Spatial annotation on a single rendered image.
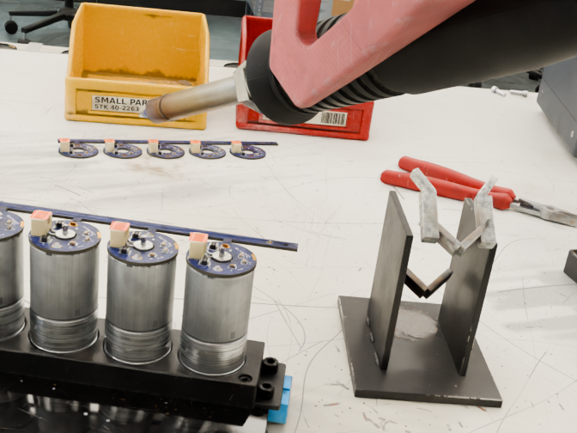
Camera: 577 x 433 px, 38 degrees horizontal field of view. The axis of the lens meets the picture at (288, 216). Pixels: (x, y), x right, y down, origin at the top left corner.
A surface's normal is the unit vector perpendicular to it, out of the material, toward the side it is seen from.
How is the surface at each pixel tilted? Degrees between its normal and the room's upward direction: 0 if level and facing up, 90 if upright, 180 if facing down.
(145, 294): 90
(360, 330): 0
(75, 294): 90
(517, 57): 130
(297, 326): 0
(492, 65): 139
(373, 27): 108
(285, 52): 99
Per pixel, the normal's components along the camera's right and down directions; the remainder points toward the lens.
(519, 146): 0.12, -0.90
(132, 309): -0.04, 0.40
